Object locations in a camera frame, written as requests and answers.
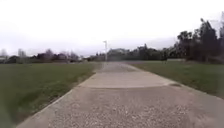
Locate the pale lamp pole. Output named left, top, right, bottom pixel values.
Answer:
left=102, top=40, right=109, bottom=63

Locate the grey gravel concrete path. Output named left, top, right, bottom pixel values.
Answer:
left=15, top=61, right=224, bottom=128

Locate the row of dark trees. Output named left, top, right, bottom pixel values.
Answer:
left=87, top=12, right=224, bottom=64

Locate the grass field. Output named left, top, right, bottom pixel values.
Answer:
left=0, top=62, right=105, bottom=128

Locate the grass strip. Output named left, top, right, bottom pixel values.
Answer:
left=129, top=60, right=224, bottom=100

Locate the row of distant trees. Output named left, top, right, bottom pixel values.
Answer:
left=0, top=48, right=85, bottom=65

